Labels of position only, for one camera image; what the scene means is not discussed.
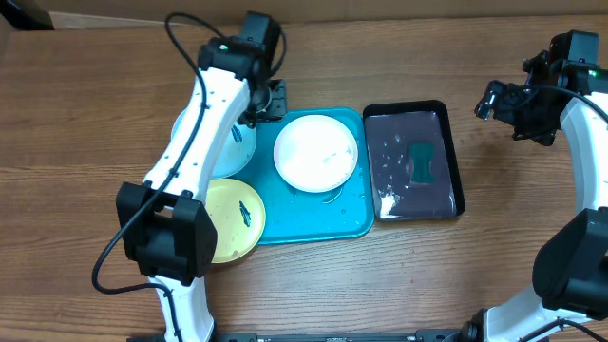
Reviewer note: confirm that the brown cardboard backdrop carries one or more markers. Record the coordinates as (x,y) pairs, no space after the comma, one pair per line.
(221,12)

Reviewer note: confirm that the green sponge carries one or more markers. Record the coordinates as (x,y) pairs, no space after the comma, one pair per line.
(421,155)

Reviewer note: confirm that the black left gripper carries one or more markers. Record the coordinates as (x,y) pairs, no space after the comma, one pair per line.
(277,110)

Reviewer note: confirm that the yellow plate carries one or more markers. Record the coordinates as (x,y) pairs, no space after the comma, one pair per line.
(239,216)

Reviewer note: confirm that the white plate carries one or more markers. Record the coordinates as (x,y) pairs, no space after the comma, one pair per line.
(315,153)

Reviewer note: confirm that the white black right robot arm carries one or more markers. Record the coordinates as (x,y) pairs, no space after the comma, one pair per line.
(565,92)

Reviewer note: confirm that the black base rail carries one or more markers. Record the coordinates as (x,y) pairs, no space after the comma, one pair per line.
(425,335)

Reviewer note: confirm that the teal plastic tray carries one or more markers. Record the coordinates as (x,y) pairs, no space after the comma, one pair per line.
(296,216)

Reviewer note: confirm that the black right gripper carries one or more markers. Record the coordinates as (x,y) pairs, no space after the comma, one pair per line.
(506,96)

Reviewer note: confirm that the light blue plate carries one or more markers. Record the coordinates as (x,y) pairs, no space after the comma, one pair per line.
(235,152)

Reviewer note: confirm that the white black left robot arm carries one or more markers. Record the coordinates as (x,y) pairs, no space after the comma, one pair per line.
(165,227)

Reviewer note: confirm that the black plastic tray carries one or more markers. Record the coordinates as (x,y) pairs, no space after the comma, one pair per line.
(390,130)

